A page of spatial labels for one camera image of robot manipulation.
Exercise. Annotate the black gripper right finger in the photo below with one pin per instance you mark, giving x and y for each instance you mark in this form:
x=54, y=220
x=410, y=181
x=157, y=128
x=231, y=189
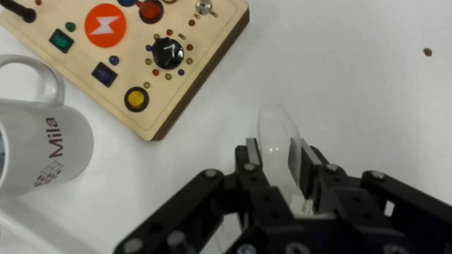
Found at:
x=312, y=174

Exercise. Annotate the white Mila mug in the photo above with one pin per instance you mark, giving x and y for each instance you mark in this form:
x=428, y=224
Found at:
x=43, y=150

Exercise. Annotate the white plastic tray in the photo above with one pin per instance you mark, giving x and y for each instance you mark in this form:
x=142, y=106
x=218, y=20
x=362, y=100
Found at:
x=353, y=93

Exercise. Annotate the stray coffee bean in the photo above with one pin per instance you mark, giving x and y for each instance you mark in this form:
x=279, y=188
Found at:
x=427, y=51

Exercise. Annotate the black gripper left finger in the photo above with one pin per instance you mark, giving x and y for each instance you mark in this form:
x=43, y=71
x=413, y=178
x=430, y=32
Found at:
x=249, y=164

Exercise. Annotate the wooden busy board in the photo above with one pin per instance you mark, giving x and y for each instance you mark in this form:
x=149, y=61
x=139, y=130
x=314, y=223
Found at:
x=142, y=71

